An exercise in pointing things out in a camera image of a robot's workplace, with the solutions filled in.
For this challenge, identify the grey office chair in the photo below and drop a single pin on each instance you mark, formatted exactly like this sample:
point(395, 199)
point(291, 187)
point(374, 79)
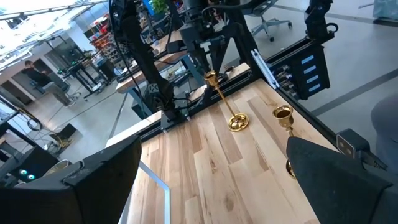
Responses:
point(267, 23)

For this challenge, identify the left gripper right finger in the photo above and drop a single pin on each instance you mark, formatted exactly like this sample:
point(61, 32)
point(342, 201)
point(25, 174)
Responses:
point(335, 186)

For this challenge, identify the black table-level camera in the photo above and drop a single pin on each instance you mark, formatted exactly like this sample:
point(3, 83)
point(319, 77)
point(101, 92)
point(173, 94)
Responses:
point(348, 143)

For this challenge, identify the black computer green lights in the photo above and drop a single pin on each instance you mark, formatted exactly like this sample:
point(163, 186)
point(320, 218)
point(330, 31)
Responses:
point(34, 165)

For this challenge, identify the brass candlestick holder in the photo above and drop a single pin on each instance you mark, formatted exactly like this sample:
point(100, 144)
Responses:
point(237, 121)
point(283, 115)

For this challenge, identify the grey padded chair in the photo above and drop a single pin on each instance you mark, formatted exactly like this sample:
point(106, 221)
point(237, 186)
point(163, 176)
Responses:
point(387, 130)

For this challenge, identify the black aluminium table frame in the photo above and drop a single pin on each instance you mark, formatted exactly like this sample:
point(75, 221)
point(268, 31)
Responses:
point(311, 118)

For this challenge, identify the black background workstation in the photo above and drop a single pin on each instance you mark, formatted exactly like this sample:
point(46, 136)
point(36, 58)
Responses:
point(84, 71)

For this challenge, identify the silver frame bracket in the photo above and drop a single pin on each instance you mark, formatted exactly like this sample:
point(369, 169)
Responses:
point(264, 68)

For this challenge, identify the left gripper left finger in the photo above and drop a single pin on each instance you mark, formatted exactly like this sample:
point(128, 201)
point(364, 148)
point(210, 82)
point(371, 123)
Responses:
point(77, 199)

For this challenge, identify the person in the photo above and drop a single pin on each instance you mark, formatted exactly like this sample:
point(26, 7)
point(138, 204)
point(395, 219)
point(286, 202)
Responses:
point(40, 77)

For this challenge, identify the black box white labels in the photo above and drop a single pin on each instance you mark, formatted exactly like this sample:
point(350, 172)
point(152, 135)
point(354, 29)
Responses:
point(311, 74)

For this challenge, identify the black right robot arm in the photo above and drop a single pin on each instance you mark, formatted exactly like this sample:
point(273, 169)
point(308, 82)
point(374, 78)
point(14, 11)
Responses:
point(146, 62)

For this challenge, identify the shelving with coloured bins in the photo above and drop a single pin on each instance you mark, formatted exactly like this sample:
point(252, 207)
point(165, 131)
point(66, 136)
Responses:
point(105, 43)

